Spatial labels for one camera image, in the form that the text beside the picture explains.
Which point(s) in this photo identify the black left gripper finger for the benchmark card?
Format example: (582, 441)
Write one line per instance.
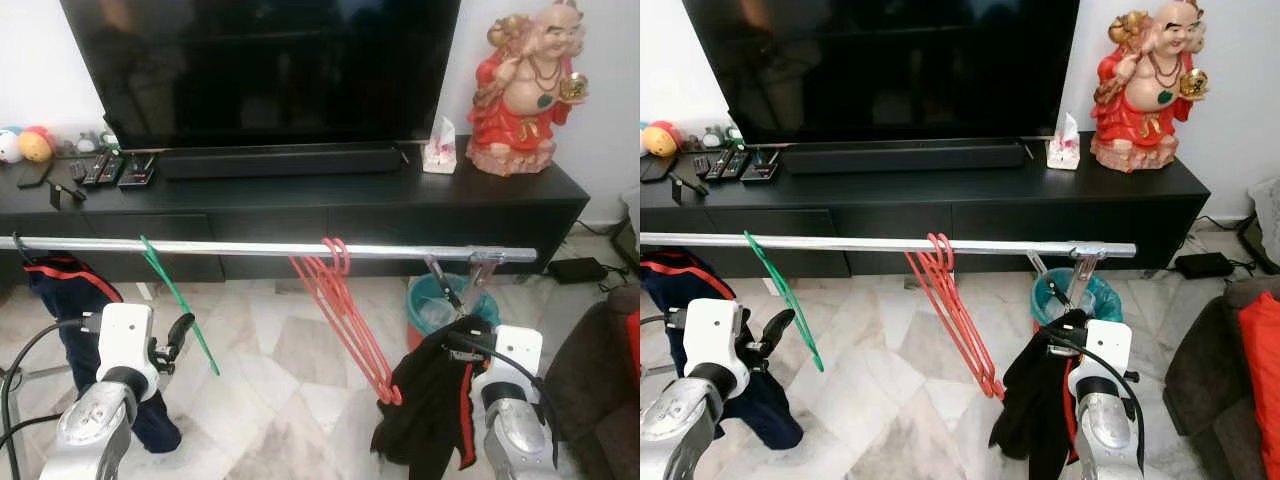
(182, 330)
(775, 328)

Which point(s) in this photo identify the green plastic hanger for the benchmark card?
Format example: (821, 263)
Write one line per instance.
(784, 300)
(177, 300)

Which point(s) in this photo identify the black garment red stripe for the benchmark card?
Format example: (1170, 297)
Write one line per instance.
(1030, 400)
(430, 400)

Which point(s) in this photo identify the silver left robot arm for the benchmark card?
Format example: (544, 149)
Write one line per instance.
(90, 430)
(690, 430)

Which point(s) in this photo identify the red plastic hanger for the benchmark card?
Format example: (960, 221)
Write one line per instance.
(990, 388)
(940, 245)
(390, 395)
(335, 250)

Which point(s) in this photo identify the black clothes hanger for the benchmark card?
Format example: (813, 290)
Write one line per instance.
(20, 248)

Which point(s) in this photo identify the red bin teal bag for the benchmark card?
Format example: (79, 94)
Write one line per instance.
(1095, 295)
(430, 300)

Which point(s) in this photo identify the navy shirt red collar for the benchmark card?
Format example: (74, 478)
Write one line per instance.
(70, 290)
(680, 300)

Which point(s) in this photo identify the black power adapter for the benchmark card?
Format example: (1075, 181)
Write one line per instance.
(577, 270)
(1203, 265)

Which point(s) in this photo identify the dark grey fabric sofa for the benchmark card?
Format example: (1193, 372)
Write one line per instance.
(1210, 380)
(600, 390)

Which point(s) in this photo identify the black box device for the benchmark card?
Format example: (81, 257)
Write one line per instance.
(760, 170)
(138, 175)

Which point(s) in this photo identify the black remote control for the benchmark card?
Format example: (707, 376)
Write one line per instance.
(738, 163)
(114, 168)
(718, 163)
(95, 168)

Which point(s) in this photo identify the small black gadget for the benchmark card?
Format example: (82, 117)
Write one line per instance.
(687, 183)
(62, 190)

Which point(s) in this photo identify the black TV console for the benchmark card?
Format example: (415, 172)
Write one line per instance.
(950, 200)
(300, 205)

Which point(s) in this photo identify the white tissue box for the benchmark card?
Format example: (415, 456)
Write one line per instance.
(1064, 150)
(440, 155)

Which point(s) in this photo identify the black soundbar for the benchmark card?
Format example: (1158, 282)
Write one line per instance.
(280, 162)
(900, 157)

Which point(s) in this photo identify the black smartphone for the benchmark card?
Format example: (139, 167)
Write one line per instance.
(33, 174)
(657, 168)

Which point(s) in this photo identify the yellow red plush ball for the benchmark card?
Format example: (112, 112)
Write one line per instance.
(36, 146)
(660, 140)

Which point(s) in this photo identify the white stone side table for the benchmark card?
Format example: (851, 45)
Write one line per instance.
(1268, 215)

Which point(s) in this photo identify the red laughing Buddha figurine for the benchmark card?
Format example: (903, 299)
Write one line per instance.
(1150, 95)
(525, 100)

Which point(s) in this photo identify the white blue plush ball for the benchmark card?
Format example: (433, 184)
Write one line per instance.
(8, 146)

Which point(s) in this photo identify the black flat television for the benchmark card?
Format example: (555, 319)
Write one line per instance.
(880, 70)
(260, 70)

